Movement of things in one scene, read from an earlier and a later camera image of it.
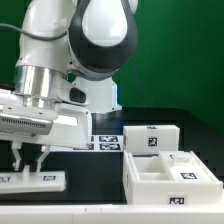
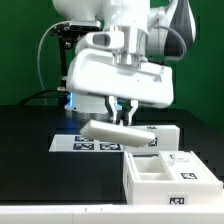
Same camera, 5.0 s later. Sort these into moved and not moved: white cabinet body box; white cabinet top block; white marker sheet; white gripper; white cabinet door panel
Moved: white cabinet door panel; white gripper
Not moved: white marker sheet; white cabinet top block; white cabinet body box
